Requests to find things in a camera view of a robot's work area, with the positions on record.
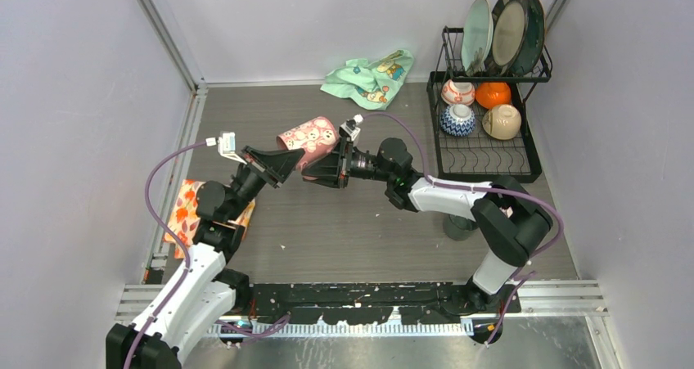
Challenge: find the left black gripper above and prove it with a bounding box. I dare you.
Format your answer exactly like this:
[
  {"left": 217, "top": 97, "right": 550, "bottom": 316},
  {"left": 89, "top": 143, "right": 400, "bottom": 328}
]
[{"left": 227, "top": 146, "right": 304, "bottom": 222}]

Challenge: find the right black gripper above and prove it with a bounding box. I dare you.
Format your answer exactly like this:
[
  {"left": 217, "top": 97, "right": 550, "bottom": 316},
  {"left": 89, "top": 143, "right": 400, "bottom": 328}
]
[{"left": 302, "top": 137, "right": 394, "bottom": 190}]

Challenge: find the pink glass mug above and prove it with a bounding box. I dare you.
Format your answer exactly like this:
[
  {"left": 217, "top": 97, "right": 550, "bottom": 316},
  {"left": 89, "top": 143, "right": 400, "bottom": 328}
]
[{"left": 277, "top": 116, "right": 339, "bottom": 173}]

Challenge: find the orange coral pattern bowl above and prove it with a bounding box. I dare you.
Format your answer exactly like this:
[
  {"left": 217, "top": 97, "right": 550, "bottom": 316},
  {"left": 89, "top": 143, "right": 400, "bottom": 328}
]
[{"left": 440, "top": 79, "right": 475, "bottom": 106}]

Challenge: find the white bowl orange outside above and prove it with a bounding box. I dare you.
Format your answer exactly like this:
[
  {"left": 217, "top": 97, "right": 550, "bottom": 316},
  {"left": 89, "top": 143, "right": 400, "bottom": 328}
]
[{"left": 475, "top": 82, "right": 511, "bottom": 110}]

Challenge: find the white ceramic bowl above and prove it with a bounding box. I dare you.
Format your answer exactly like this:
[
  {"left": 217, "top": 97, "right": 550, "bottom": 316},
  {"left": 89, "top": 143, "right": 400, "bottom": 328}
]
[{"left": 482, "top": 104, "right": 522, "bottom": 141}]

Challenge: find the mint green flower plate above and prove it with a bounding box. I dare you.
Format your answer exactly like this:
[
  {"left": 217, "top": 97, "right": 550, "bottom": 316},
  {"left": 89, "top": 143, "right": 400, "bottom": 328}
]
[{"left": 461, "top": 0, "right": 493, "bottom": 76}]

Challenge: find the dark blue floral plate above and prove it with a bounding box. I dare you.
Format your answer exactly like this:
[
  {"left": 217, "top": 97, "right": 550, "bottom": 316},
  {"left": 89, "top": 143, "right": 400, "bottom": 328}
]
[{"left": 511, "top": 0, "right": 545, "bottom": 76}]

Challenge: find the black rimmed cream plate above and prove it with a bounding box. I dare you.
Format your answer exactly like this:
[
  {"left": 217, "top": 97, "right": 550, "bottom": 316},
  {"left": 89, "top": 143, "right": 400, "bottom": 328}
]
[{"left": 485, "top": 0, "right": 528, "bottom": 76}]

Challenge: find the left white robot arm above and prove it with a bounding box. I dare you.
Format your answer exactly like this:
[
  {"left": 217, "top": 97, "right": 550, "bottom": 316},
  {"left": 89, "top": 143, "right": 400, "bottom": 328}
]
[{"left": 106, "top": 146, "right": 304, "bottom": 368}]

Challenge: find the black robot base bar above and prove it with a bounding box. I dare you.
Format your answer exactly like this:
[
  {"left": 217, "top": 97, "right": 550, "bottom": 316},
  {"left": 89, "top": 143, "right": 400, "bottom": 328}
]
[{"left": 228, "top": 281, "right": 521, "bottom": 326}]

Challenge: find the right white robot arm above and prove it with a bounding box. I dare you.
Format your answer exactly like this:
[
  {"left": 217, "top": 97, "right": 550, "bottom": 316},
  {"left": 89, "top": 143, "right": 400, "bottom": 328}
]
[{"left": 302, "top": 137, "right": 553, "bottom": 314}]

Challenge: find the mint green cartoon cloth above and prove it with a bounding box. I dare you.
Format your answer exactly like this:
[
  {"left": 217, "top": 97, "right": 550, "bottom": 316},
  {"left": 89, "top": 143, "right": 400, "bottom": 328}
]
[{"left": 320, "top": 49, "right": 414, "bottom": 110}]

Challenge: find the orange floral cloth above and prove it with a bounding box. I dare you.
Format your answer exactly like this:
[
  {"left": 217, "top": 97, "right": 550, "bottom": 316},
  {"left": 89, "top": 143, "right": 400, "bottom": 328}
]
[{"left": 163, "top": 179, "right": 256, "bottom": 259}]

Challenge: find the dark green mug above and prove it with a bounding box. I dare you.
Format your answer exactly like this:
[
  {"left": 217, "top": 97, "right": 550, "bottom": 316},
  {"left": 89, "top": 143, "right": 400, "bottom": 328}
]
[{"left": 443, "top": 214, "right": 478, "bottom": 241}]

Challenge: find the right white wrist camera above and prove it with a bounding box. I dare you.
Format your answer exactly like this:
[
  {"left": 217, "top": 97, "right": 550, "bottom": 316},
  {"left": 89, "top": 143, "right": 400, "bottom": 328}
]
[{"left": 338, "top": 115, "right": 363, "bottom": 145}]

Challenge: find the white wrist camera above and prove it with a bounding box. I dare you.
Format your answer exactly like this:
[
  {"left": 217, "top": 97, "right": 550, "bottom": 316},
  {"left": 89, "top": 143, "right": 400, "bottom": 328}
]
[
  {"left": 205, "top": 131, "right": 246, "bottom": 164},
  {"left": 338, "top": 115, "right": 363, "bottom": 145}
]

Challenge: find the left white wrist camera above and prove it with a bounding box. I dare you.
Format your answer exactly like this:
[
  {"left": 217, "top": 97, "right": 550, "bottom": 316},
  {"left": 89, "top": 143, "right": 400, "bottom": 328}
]
[{"left": 205, "top": 131, "right": 246, "bottom": 164}]

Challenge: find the black wire dish rack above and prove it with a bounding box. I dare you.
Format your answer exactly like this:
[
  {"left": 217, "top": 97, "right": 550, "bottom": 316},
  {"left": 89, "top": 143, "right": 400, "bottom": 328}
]
[{"left": 426, "top": 26, "right": 553, "bottom": 183}]

